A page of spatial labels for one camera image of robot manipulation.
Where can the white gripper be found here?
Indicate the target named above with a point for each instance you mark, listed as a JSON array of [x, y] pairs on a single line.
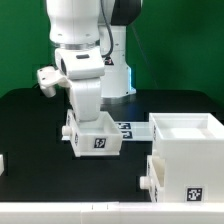
[[83, 71]]

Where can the white drawer box front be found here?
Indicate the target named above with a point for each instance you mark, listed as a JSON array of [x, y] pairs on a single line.
[[96, 147]]

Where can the white drawer box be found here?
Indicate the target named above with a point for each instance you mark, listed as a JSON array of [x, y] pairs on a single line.
[[153, 181], [96, 147]]

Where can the white drawer cabinet frame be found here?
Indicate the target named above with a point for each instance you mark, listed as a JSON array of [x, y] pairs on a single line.
[[192, 147]]

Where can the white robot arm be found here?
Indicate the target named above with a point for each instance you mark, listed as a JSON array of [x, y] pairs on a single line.
[[89, 37]]

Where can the white paper marker sheet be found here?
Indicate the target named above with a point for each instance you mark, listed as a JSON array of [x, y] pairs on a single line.
[[133, 130]]

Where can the white left barrier block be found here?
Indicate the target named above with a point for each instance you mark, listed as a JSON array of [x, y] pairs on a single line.
[[1, 164]]

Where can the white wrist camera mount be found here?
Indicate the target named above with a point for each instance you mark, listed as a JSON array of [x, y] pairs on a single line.
[[48, 77]]

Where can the white front barrier rail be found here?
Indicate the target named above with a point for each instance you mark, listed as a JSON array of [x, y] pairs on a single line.
[[111, 213]]

